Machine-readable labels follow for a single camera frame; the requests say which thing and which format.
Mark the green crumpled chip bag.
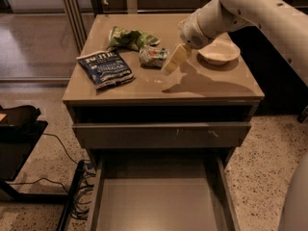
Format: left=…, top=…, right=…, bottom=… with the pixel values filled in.
left=108, top=26, right=160, bottom=51

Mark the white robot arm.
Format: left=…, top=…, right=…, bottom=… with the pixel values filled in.
left=178, top=0, right=308, bottom=231

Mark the closed top drawer front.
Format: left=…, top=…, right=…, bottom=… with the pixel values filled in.
left=72, top=122, right=251, bottom=149

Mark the open middle drawer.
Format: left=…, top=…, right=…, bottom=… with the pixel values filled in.
left=86, top=153, right=241, bottom=231

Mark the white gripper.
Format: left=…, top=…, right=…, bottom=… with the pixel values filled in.
left=162, top=10, right=213, bottom=73

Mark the black cable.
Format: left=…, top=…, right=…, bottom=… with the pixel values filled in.
left=42, top=132, right=80, bottom=166

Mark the blue kettle chips bag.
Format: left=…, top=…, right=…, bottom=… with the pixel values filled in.
left=77, top=50, right=134, bottom=90

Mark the white bowl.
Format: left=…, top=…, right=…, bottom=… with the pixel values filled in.
left=198, top=38, right=241, bottom=65

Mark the black power strip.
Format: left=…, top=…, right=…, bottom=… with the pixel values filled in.
left=56, top=160, right=85, bottom=231

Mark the tan drawer cabinet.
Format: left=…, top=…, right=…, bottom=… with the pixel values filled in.
left=62, top=13, right=265, bottom=231

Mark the black side table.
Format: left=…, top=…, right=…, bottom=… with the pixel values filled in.
left=0, top=105, right=67, bottom=204

